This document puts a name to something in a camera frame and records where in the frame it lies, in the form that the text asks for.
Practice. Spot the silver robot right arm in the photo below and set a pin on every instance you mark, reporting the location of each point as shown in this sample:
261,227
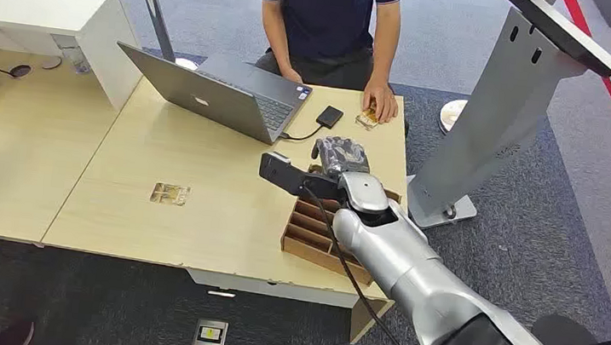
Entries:
424,286

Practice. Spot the person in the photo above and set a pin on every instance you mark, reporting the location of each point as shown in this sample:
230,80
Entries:
328,14

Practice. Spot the small silver floor device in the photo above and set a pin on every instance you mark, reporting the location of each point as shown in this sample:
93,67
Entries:
210,336

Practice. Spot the white cabinet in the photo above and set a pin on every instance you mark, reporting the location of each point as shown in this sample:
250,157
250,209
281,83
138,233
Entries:
44,13

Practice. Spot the grey desk grommet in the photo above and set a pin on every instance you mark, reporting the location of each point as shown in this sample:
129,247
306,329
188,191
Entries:
20,71

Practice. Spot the white round stand base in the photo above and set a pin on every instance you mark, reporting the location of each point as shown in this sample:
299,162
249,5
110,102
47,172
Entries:
450,115

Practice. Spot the black external drive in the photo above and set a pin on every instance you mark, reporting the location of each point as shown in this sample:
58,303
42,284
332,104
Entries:
329,117

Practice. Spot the wooden desk leg panel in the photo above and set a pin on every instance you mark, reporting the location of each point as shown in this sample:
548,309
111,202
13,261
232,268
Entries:
366,322

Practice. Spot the person's left hand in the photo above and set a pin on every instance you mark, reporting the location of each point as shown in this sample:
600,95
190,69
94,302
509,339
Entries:
382,100

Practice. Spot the gold card with clear case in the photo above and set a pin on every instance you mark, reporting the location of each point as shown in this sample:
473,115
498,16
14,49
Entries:
366,120

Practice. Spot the person's right forearm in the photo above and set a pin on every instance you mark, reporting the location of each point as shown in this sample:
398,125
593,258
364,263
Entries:
275,37

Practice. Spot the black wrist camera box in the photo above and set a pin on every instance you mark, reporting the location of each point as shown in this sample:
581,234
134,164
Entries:
288,176

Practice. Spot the round pale coaster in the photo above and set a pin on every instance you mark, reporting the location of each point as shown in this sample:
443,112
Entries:
51,62

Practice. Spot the clear plastic cup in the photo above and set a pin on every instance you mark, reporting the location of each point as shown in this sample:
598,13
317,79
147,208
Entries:
77,61

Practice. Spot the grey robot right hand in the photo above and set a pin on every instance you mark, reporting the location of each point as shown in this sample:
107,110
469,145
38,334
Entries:
347,155

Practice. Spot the round metal pole base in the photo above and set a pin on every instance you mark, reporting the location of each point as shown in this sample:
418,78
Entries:
186,63

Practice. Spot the grey laptop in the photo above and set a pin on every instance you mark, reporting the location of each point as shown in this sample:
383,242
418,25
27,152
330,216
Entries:
205,98

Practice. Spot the gold patterned card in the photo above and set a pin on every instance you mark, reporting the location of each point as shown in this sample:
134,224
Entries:
170,194

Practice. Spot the grey kiosk stand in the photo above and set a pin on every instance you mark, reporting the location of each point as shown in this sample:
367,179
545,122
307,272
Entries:
493,117

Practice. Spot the white desk frame beam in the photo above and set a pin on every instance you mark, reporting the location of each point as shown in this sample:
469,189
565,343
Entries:
270,288

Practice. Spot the metal pole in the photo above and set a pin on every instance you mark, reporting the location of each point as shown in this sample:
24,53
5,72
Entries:
153,5

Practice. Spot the wooden slotted card holder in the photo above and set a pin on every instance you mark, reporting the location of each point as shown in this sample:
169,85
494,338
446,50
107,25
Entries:
307,234

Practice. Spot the person's left forearm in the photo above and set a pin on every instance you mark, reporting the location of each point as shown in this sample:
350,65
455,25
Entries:
385,43

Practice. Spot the black kiosk screen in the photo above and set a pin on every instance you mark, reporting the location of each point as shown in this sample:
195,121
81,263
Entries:
570,34

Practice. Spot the person's right hand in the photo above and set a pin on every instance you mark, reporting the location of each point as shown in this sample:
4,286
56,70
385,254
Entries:
293,75

